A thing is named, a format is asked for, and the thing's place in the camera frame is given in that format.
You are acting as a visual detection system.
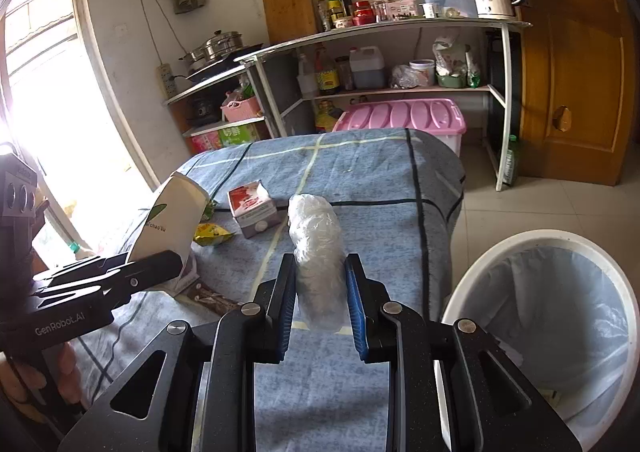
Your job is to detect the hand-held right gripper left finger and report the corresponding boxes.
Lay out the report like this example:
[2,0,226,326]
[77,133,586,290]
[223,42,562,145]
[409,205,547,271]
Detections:
[57,252,298,452]

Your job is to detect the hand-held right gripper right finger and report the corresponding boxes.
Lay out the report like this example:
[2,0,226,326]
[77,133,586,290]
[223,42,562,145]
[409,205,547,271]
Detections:
[344,252,583,452]

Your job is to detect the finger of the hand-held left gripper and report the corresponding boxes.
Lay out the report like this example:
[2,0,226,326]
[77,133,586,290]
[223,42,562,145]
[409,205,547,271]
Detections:
[32,253,130,291]
[36,251,184,311]

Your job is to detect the white green packet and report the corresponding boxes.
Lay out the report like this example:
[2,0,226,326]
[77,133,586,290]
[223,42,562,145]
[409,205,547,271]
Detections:
[125,171,209,298]

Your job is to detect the yellow snack wrapper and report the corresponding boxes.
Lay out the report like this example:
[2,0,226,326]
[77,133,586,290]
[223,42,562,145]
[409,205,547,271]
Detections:
[194,222,236,247]

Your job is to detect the clear plastic bag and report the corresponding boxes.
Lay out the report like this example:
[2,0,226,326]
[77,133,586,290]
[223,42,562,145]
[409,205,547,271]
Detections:
[287,193,348,332]

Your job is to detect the brown coffee sachet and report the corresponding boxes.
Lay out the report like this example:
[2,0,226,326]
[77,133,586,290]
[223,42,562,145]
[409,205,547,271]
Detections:
[192,282,244,315]

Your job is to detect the pink milk carton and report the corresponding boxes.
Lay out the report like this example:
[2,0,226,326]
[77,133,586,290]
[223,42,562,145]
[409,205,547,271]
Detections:
[227,182,279,239]

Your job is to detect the clear bin liner bag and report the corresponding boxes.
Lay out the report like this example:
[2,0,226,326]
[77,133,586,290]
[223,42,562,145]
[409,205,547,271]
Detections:
[452,244,628,433]

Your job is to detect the white round bin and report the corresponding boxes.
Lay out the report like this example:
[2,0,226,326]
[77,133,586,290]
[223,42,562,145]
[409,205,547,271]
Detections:
[432,229,633,452]

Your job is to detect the person's left hand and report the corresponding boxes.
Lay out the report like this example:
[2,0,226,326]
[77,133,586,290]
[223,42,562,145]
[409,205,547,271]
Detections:
[0,339,85,408]

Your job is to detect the blue checked tablecloth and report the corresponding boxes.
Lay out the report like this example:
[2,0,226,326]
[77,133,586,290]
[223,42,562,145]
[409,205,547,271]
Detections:
[75,128,466,452]

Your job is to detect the green red carton box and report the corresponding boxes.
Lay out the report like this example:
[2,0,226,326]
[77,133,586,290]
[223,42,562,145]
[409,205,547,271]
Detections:
[190,122,266,155]

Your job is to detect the black kitchen appliance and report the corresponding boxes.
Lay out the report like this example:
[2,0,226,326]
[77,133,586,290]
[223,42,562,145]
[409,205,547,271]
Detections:
[186,97,221,128]

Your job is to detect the pink basket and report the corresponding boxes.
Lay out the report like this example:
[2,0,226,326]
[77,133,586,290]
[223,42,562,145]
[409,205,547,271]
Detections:
[221,94,263,123]

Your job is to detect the white power strip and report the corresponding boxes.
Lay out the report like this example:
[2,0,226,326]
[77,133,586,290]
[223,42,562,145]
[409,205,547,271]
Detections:
[156,63,177,100]

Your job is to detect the yellow oil bottle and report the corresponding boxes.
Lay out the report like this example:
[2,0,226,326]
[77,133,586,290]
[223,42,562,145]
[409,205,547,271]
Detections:
[315,99,346,134]

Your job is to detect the small white shelf rack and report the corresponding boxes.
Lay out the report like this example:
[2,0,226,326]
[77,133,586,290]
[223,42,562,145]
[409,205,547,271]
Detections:
[162,59,276,155]

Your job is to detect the pink lid storage box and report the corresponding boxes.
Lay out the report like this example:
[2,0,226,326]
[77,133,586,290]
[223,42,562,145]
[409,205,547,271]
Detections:
[332,99,467,158]

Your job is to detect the black induction cooker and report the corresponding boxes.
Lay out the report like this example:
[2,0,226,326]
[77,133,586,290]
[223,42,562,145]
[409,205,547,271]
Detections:
[185,43,264,83]

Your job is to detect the green plastic bottle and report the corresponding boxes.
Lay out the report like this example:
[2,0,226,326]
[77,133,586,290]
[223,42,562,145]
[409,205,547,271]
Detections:
[502,134,518,185]

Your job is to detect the white plastic bottle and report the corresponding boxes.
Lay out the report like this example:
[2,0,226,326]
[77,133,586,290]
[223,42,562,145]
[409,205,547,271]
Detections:
[297,54,319,98]

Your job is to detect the steel steamer pot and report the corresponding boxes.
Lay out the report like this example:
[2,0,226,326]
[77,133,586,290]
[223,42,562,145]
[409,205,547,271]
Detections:
[179,30,244,70]

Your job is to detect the red label sauce bottle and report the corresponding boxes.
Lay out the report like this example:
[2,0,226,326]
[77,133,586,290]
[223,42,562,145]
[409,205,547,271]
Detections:
[314,44,341,95]

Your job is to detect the dark glass jar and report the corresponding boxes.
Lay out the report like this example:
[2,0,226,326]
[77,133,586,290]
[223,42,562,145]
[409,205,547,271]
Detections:
[336,56,353,92]

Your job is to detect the crumpled plastic bag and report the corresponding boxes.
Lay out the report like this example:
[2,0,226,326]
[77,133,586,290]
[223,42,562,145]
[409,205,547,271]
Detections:
[390,63,426,90]

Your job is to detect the white plastic jug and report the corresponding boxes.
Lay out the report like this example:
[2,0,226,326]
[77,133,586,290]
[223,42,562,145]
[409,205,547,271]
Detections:
[349,46,386,90]

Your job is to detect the white plastic tub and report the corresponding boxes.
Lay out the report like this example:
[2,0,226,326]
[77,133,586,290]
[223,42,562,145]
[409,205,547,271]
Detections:
[409,59,436,87]

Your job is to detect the white green food bag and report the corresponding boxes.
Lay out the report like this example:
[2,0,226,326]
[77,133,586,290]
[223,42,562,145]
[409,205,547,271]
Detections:
[432,34,473,78]

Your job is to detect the large white shelf rack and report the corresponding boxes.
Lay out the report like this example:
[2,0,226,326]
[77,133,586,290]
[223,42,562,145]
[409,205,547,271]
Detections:
[240,16,533,193]

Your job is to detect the wooden cutting board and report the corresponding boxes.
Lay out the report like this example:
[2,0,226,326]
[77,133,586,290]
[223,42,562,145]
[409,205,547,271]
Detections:
[261,0,321,45]

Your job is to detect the red jar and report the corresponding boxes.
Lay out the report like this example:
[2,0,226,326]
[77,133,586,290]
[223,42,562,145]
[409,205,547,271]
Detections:
[352,1,376,27]

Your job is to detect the pink utensil holder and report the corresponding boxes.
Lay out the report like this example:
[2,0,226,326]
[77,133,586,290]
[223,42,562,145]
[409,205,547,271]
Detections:
[385,0,420,22]

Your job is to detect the wooden door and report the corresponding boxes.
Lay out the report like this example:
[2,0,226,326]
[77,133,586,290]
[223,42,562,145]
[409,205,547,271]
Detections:
[495,0,640,188]

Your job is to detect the thin power cable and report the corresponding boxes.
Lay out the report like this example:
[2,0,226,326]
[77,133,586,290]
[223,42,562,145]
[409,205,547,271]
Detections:
[135,0,186,83]

